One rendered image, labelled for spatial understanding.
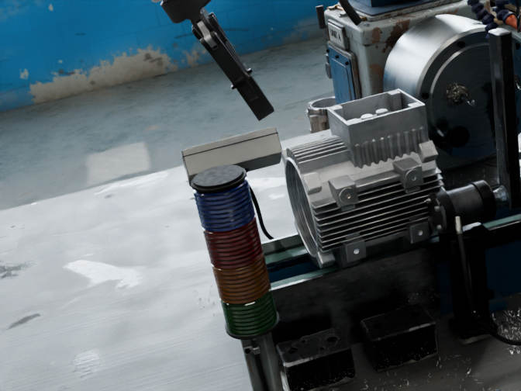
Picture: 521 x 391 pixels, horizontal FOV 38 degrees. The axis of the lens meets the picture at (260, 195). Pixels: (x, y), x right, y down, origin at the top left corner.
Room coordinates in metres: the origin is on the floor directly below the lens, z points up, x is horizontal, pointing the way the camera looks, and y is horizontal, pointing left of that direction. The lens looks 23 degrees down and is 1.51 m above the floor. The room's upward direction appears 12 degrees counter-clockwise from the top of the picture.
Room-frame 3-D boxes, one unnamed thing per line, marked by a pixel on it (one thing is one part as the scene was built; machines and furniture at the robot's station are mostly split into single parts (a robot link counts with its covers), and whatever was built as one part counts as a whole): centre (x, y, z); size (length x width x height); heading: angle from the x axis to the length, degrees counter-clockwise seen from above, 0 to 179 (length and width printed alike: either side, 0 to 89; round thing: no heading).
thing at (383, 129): (1.08, -0.19, 1.11); 0.12 x 0.11 x 0.07; 99
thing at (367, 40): (1.70, -0.39, 0.99); 0.35 x 0.31 x 0.37; 7
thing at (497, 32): (0.96, -0.35, 1.12); 0.04 x 0.03 x 0.26; 97
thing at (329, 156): (1.07, -0.16, 1.02); 0.20 x 0.19 x 0.19; 99
